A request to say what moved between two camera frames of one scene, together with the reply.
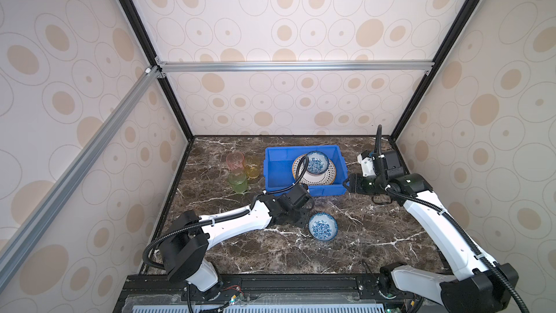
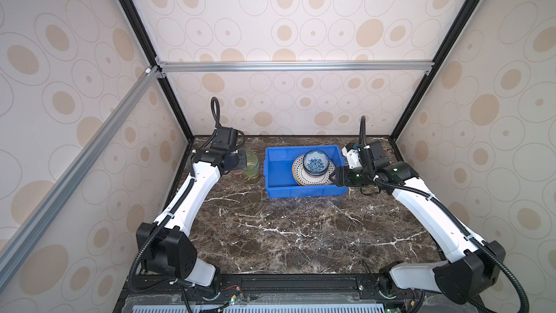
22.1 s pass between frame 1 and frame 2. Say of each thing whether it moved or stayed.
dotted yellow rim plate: stayed
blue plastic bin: stayed
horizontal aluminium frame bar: stayed
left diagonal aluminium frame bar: stayed
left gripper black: moved
